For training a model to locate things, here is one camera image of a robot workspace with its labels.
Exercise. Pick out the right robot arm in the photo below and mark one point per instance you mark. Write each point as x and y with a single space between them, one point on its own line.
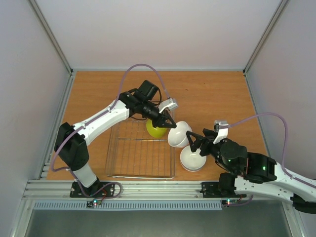
248 173

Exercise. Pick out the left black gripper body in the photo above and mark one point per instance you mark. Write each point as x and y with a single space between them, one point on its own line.
155 121

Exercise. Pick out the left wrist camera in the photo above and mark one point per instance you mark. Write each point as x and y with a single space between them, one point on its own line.
170 104

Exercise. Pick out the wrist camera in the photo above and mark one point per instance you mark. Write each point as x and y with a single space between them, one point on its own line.
221 129
170 104

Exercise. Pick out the wire dish rack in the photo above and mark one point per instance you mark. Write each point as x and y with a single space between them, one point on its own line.
134 153

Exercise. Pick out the right circuit board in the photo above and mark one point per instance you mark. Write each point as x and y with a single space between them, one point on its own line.
228 202

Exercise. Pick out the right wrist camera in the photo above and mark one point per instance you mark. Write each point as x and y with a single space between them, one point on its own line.
221 129

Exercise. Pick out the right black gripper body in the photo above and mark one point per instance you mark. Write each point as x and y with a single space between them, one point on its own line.
204 143

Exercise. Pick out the yellow-green bowl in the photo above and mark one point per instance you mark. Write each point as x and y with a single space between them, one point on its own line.
155 132

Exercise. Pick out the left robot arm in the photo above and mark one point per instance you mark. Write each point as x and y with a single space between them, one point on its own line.
73 140

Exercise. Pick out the slotted cable duct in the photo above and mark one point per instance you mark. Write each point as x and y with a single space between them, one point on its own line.
129 205

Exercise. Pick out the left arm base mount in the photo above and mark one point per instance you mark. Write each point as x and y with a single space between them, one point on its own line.
97 190

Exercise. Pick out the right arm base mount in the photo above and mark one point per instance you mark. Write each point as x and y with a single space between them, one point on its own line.
211 190

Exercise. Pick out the white bowl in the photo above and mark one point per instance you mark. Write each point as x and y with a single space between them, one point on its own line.
192 161
177 136

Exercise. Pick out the left circuit board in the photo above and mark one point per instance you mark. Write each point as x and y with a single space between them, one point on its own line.
93 203

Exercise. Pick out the circuit board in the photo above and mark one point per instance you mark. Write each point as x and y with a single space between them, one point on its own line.
228 202
93 203

